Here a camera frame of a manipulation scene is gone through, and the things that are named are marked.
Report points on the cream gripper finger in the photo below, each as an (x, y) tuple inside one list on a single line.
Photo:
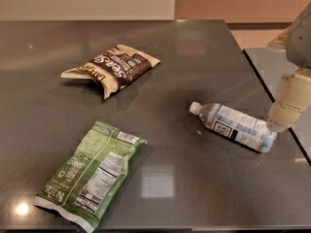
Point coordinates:
[(293, 97)]

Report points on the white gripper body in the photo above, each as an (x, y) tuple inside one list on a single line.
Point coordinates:
[(300, 44)]

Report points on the brown chip bag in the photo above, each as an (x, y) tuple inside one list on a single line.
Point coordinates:
[(114, 69)]

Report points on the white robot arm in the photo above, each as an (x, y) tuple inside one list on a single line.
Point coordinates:
[(298, 46)]

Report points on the green chip bag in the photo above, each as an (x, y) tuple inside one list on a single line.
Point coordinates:
[(83, 187)]

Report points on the clear plastic water bottle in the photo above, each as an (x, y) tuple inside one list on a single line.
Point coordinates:
[(236, 126)]

